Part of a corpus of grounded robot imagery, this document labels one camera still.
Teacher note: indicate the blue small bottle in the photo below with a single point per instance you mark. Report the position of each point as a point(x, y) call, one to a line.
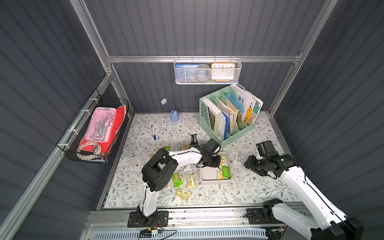
point(174, 113)

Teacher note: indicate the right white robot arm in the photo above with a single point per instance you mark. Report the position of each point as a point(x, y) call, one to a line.
point(328, 221)

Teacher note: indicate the white wire wall basket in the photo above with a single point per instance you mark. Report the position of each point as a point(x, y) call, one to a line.
point(209, 61)

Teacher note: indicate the white book WE cover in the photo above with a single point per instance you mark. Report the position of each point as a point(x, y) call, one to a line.
point(248, 102)

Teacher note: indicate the blue box in basket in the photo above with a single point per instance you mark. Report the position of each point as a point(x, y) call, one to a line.
point(185, 73)

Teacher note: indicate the black wire side basket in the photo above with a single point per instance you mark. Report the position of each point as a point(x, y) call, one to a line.
point(73, 136)

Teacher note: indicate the pink plastic case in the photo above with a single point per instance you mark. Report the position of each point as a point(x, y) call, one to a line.
point(101, 124)

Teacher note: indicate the clear tape roll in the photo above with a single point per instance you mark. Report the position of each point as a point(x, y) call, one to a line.
point(92, 148)

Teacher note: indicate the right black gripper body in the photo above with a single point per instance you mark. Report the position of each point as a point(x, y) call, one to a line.
point(253, 163)

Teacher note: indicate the yellow white clock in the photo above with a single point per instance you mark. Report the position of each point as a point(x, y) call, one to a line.
point(223, 71)

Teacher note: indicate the white brown book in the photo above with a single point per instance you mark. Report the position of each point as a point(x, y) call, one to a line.
point(215, 115)

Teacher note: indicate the blue white marker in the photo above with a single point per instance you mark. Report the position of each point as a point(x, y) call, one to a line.
point(153, 131)

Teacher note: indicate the grey tape roll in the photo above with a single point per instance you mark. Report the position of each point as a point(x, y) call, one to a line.
point(203, 73)

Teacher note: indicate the aluminium rail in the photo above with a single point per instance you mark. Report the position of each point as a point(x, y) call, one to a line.
point(233, 216)

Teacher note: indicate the blue folder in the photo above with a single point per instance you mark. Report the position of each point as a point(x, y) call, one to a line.
point(227, 125)

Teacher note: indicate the mint green file organizer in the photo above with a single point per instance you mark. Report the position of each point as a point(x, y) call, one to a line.
point(226, 100)

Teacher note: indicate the white storage box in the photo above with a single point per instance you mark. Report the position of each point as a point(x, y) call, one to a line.
point(209, 175)

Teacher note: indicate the black cookie packet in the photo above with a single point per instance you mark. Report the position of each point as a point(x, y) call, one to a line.
point(194, 141)

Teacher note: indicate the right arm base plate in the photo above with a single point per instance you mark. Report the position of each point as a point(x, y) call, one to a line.
point(257, 216)

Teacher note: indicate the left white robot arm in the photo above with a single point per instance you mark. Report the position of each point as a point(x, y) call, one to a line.
point(158, 171)

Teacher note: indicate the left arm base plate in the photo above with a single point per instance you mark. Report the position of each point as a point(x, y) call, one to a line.
point(157, 219)

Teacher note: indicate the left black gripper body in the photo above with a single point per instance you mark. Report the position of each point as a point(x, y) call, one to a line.
point(211, 160)

